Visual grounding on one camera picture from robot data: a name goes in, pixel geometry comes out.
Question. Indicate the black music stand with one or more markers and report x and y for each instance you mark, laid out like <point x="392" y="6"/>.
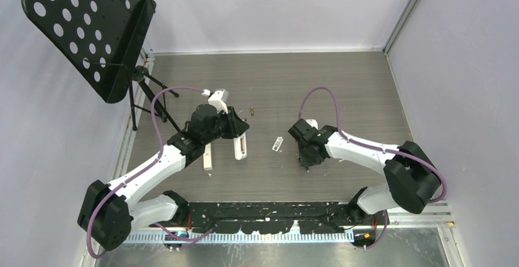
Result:
<point x="102" y="39"/>

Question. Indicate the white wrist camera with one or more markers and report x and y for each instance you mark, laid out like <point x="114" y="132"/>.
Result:
<point x="217" y="99"/>
<point x="312" y="123"/>

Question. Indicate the white battery cover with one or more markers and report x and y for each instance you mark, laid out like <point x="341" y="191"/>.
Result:
<point x="277" y="144"/>

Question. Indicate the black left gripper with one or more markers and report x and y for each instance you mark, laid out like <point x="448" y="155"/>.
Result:
<point x="235" y="125"/>

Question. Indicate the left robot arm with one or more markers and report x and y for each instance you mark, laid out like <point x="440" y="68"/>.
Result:
<point x="111" y="211"/>

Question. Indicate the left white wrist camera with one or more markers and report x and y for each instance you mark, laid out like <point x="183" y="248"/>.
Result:
<point x="217" y="99"/>

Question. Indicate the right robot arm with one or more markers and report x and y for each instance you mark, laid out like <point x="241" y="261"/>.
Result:
<point x="411" y="181"/>

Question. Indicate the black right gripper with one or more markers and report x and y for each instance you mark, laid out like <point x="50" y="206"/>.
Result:
<point x="305" y="161"/>

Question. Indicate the white remote control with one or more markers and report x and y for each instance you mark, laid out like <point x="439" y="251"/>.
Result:
<point x="240" y="147"/>
<point x="207" y="158"/>

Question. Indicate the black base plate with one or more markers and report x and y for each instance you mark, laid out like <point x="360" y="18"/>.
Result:
<point x="268" y="218"/>

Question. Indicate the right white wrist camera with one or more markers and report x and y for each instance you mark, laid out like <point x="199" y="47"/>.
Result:
<point x="312" y="123"/>

